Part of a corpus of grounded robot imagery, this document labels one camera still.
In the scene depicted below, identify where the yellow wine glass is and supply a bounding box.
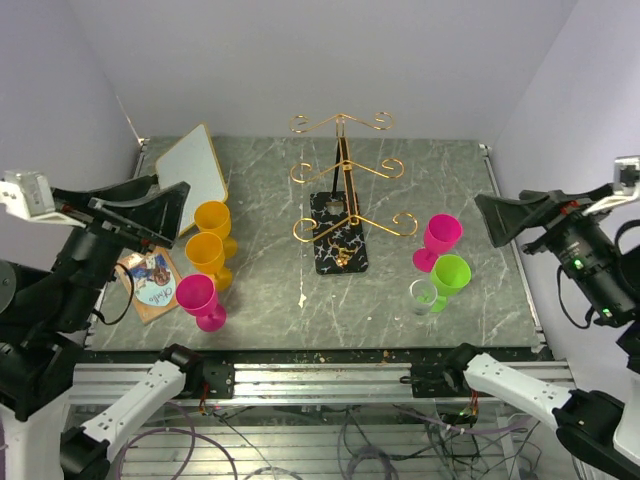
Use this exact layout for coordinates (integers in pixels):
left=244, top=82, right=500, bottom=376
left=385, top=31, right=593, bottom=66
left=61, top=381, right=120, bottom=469
left=185, top=232, right=233, bottom=291
left=194, top=201, right=238, bottom=258

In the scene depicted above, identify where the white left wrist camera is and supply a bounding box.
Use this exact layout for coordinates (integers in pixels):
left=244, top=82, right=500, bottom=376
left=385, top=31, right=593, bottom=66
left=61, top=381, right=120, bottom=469
left=1, top=170, right=66, bottom=224

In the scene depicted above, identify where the orange picture book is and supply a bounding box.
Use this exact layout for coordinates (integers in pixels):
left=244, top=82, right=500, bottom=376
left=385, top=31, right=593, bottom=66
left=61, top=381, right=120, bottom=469
left=116, top=247, right=182, bottom=325

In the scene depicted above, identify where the pink wine glass front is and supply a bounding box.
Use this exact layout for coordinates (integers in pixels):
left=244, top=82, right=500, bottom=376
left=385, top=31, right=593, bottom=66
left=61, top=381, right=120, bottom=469
left=175, top=274, right=227, bottom=333

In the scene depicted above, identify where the pink wine glass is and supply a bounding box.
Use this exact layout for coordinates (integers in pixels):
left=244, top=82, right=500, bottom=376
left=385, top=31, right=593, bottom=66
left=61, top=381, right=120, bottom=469
left=412, top=213, right=464, bottom=272
left=175, top=274, right=227, bottom=333

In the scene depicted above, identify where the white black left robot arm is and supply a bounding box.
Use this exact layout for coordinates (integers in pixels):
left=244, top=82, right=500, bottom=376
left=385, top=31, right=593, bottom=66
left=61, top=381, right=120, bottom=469
left=1, top=171, right=204, bottom=479

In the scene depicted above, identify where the clear wine glass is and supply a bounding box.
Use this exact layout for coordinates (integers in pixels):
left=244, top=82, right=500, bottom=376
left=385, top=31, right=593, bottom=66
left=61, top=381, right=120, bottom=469
left=408, top=279, right=438, bottom=315

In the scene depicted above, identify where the aluminium rail frame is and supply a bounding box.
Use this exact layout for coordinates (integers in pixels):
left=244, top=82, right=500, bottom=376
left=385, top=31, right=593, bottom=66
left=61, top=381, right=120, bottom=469
left=29, top=360, right=601, bottom=480

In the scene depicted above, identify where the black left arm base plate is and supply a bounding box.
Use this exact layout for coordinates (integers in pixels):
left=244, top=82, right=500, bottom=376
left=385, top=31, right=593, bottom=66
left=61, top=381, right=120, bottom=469
left=159, top=344, right=235, bottom=399

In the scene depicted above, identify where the white gold framed board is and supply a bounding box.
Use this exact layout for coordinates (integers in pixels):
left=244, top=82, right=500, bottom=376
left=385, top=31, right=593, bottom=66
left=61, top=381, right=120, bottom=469
left=155, top=123, right=228, bottom=236

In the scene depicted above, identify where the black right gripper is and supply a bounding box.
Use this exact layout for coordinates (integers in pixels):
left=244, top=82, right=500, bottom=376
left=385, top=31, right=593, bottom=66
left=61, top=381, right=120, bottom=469
left=475, top=181, right=639, bottom=320

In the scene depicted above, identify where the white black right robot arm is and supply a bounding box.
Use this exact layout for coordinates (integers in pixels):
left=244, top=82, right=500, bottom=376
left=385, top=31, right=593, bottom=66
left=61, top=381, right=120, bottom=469
left=440, top=185, right=639, bottom=479

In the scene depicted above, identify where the pink wine glass back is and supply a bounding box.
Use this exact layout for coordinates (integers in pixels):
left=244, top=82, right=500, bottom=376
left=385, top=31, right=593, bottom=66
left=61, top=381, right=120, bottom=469
left=412, top=213, right=464, bottom=272

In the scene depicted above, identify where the black gold wine glass rack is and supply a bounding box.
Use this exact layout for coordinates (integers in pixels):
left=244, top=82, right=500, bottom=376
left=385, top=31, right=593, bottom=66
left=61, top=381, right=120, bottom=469
left=289, top=112, right=419, bottom=276

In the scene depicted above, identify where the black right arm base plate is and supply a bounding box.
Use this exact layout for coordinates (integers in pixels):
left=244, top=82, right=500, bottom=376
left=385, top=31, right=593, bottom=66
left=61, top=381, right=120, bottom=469
left=396, top=343, right=495, bottom=398

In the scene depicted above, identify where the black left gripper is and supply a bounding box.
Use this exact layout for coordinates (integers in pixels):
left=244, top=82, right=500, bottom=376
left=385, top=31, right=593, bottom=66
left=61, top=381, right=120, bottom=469
left=48, top=172, right=190, bottom=327

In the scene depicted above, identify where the green wine glass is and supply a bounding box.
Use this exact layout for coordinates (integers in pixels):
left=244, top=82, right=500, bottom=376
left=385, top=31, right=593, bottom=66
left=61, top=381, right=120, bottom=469
left=430, top=254, right=472, bottom=312

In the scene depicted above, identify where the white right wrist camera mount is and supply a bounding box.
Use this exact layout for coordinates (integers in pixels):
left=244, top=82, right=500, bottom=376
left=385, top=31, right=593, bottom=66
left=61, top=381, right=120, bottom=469
left=583, top=156, right=639, bottom=216

